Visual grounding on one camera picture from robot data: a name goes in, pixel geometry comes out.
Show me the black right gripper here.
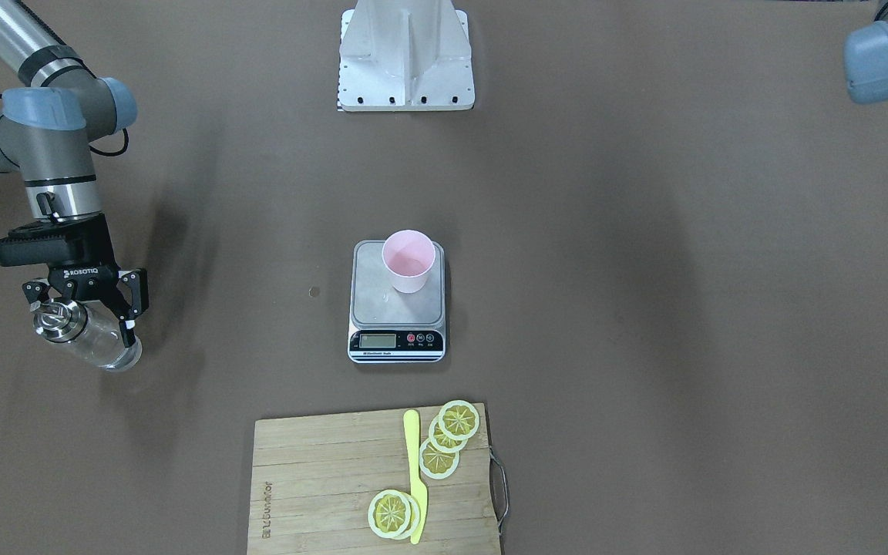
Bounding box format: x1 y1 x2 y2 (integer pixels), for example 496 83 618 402
0 214 150 348

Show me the glass sauce bottle steel cap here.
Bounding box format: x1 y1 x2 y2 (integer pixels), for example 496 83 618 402
31 298 143 372

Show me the pink plastic cup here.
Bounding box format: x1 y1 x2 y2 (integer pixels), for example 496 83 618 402
381 230 437 294

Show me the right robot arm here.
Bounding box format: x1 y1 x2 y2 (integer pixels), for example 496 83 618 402
0 1 148 348

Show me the silver kitchen scale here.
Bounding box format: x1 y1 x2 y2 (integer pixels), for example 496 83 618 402
348 240 447 363

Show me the bamboo cutting board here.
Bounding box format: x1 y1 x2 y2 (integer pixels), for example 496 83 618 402
247 403 508 554

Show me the lemon slice front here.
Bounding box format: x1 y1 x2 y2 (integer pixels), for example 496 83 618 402
367 489 410 540

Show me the lemon slice middle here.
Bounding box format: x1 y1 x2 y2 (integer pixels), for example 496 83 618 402
429 415 468 454

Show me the yellow plastic knife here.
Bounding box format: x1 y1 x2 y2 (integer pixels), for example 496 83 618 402
402 409 429 545

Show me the lemon slice lower of stack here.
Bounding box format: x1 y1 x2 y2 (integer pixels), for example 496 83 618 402
417 440 459 480

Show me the lemon slice under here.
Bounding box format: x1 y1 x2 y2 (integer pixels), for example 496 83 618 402
395 494 422 540

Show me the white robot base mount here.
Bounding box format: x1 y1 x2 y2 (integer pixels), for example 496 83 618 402
336 1 476 113

